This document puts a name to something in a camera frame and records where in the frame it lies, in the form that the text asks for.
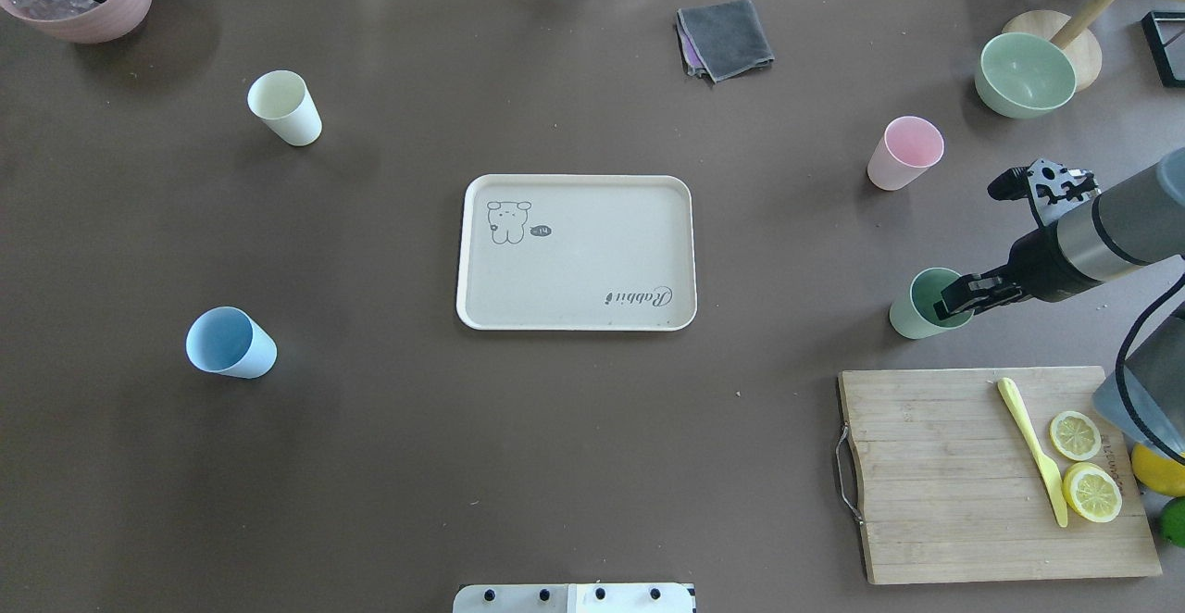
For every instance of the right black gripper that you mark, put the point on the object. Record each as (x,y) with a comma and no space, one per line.
(1039,265)

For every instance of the green plastic cup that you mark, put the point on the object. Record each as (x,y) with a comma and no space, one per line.
(914,315)

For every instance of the pink plastic cup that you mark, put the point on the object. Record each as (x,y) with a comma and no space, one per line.
(909,146)

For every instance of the cream plastic cup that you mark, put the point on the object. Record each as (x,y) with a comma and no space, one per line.
(282,101)

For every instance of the blue plastic cup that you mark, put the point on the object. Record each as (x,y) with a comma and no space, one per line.
(225,340)

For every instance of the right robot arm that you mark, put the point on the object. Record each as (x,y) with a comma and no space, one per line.
(1086,236)

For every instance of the cream rabbit print tray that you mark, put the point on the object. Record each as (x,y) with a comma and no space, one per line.
(563,252)

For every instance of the yellow plastic knife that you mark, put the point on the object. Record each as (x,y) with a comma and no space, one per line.
(1050,473)

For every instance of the upper lemon slice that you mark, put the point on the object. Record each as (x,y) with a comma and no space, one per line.
(1075,435)

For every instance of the lemon slice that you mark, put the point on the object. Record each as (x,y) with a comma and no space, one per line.
(1091,492)
(1075,435)

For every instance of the wooden cutting board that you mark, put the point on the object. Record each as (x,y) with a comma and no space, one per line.
(948,492)

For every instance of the green plastic bowl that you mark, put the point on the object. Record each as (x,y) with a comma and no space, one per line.
(1022,76)

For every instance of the lower lemon slice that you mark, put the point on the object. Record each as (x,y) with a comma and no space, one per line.
(1091,492)

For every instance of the wooden cup rack stand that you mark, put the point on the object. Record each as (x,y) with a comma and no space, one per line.
(1070,34)

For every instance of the lower whole lemon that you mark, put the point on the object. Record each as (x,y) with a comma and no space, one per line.
(1160,474)

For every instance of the green lime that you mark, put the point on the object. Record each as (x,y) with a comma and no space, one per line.
(1171,522)

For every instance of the grey folded cloth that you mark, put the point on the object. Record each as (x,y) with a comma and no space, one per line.
(728,37)

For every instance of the purple cloth under grey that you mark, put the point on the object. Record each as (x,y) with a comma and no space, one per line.
(694,66)

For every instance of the wrist camera bracket right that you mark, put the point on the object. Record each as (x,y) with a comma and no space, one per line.
(1051,189)

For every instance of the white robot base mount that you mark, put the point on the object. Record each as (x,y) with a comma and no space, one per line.
(577,597)

